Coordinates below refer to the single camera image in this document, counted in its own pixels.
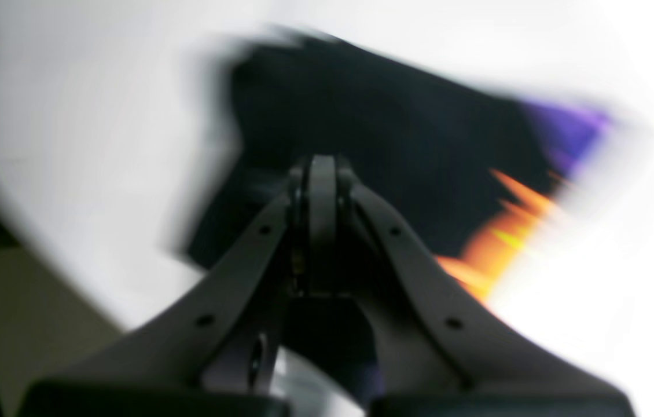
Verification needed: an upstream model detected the orange handled tool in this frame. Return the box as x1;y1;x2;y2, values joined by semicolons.
435;169;567;302

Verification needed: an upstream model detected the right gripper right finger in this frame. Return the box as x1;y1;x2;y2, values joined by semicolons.
335;158;634;416

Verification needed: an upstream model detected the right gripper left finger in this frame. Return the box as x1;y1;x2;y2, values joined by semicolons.
19;156;328;416

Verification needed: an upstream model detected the black T-shirt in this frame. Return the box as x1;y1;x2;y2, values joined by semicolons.
182;35;611;406

